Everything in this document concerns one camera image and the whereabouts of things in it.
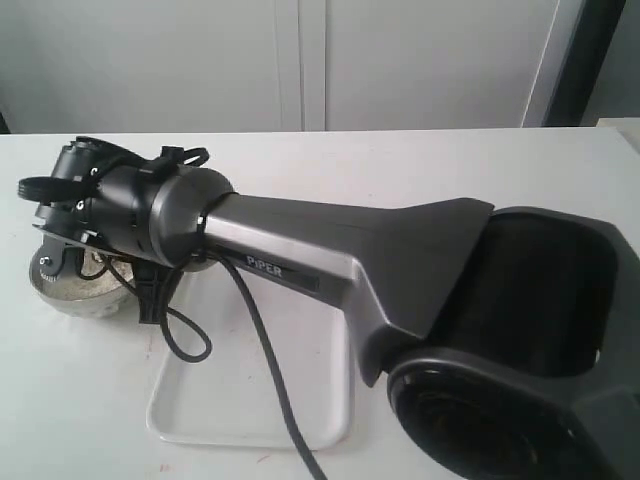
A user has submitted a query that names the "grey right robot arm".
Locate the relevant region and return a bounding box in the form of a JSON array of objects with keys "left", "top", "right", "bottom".
[{"left": 18, "top": 137, "right": 639, "bottom": 479}]

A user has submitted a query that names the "white rectangular plastic tray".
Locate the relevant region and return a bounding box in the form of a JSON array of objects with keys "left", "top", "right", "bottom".
[{"left": 146, "top": 266, "right": 353, "bottom": 450}]

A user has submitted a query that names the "steel bowl with rice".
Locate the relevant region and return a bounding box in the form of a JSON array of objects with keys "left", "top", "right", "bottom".
[{"left": 29, "top": 237, "right": 134, "bottom": 318}]

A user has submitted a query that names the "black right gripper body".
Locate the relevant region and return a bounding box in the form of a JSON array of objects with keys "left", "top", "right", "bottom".
[{"left": 32, "top": 135, "right": 166, "bottom": 261}]

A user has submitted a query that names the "white cabinet behind table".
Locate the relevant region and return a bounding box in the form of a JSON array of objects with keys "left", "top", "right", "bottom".
[{"left": 1, "top": 1, "right": 583, "bottom": 133}]

